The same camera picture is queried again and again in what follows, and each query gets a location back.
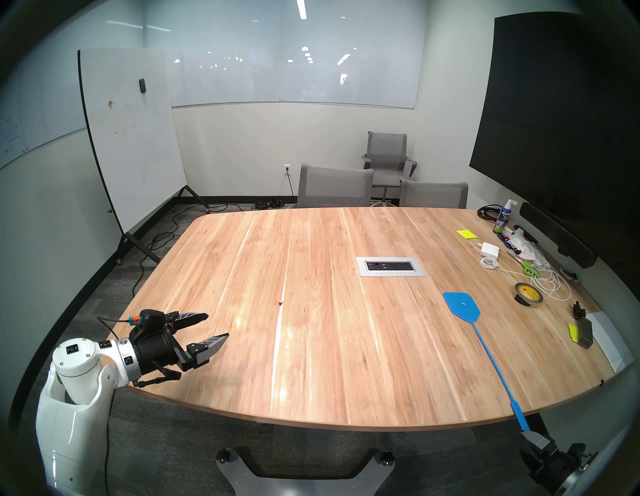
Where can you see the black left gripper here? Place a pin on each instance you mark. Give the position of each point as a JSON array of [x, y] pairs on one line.
[[157, 350]]

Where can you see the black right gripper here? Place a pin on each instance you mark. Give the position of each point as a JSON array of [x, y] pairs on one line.
[[552, 467]]

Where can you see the blue plastic fly swatter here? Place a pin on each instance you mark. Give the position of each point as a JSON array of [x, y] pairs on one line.
[[462, 306]]

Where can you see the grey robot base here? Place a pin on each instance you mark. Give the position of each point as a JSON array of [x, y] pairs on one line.
[[305, 487]]

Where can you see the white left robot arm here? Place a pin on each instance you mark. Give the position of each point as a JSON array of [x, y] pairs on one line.
[[75, 365]]

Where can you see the yellow sticky flag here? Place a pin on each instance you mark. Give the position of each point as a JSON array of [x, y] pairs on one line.
[[573, 332]]

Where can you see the black base knob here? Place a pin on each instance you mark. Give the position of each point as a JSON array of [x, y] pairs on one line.
[[223, 456], [386, 457]]

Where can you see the white paper sheet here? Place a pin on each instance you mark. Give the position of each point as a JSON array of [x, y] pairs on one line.
[[610, 340]]

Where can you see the black yellow tape roll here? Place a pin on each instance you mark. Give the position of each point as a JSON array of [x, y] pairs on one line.
[[537, 299]]

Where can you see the silver table outlet box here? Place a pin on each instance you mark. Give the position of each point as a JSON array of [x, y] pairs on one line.
[[362, 262]]

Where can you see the crumpled white cloth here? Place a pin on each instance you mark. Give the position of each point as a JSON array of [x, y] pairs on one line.
[[531, 251]]

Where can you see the rolling whiteboard on black stand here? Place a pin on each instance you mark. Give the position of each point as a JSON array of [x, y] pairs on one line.
[[130, 145]]

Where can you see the wide grey mesh chair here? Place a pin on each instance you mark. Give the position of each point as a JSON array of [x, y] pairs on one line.
[[334, 186]]

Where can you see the black dry erase marker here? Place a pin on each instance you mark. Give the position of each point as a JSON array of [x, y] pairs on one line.
[[511, 244]]

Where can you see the black video sound bar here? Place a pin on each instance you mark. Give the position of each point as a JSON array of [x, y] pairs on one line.
[[555, 232]]

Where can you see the yellow sticky note pad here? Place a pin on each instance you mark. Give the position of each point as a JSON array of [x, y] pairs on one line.
[[466, 234]]

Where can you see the whiteboard cleaner spray bottle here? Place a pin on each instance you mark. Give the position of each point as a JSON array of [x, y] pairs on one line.
[[503, 220]]

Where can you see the grey office armchair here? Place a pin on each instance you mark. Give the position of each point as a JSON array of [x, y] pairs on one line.
[[387, 150]]

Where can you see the narrow grey mesh chair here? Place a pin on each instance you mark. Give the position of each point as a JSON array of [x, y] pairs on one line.
[[434, 196]]

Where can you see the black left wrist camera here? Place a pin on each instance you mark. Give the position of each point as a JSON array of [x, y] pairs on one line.
[[152, 317]]

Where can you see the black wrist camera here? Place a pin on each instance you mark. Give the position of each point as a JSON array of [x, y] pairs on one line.
[[582, 452], [152, 317]]

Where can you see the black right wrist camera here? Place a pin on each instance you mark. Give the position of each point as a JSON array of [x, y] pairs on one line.
[[582, 452]]

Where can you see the glass wall board with writing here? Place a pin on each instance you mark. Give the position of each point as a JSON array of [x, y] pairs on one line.
[[25, 125]]

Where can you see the large glass wall board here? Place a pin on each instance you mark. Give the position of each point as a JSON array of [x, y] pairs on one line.
[[290, 75]]

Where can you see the large black wall screen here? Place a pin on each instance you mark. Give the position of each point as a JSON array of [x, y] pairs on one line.
[[550, 125]]

